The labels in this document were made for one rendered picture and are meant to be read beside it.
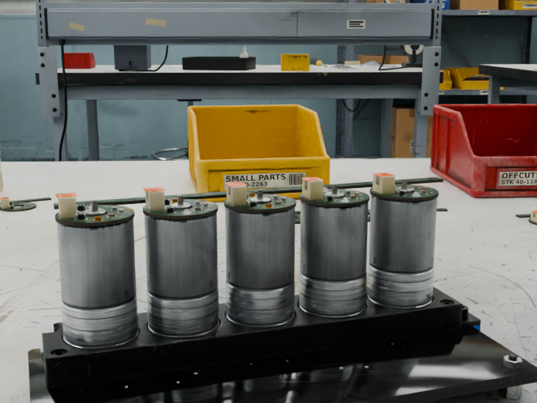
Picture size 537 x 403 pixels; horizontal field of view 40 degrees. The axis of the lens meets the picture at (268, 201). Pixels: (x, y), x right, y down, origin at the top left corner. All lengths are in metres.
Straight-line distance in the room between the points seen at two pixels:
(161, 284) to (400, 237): 0.09
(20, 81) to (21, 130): 0.30
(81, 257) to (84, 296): 0.01
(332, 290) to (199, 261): 0.05
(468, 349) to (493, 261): 0.15
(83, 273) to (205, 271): 0.04
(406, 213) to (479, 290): 0.11
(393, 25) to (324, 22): 0.23
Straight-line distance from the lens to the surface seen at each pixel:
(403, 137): 4.38
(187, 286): 0.24
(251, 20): 2.53
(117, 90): 2.64
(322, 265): 0.26
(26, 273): 0.40
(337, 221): 0.26
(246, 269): 0.25
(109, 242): 0.24
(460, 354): 0.27
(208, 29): 2.53
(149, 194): 0.24
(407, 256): 0.27
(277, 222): 0.25
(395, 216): 0.27
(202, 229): 0.24
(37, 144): 4.86
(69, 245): 0.24
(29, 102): 4.84
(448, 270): 0.39
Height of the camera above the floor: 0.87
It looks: 13 degrees down
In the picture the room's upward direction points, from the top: straight up
